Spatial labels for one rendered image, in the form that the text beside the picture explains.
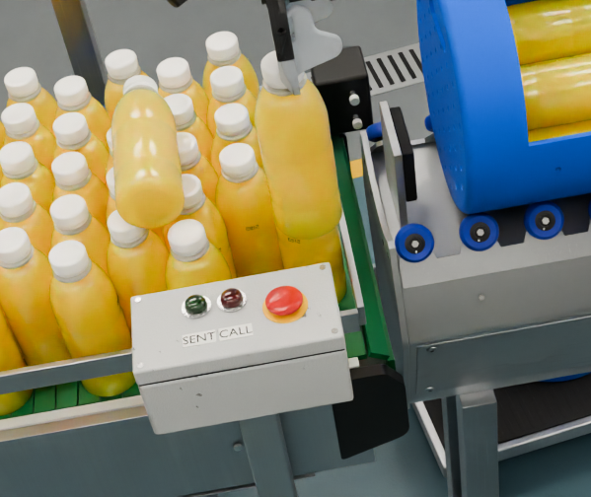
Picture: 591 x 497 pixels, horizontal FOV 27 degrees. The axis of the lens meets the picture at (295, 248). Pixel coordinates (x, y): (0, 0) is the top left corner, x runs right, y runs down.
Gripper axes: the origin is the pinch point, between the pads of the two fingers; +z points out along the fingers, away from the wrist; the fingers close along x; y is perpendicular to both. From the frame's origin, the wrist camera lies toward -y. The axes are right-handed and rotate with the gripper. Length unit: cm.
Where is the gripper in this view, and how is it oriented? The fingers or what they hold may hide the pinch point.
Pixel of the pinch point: (284, 68)
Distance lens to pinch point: 115.2
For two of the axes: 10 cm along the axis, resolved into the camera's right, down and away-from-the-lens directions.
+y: 9.8, -1.8, -0.1
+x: -1.2, -6.9, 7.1
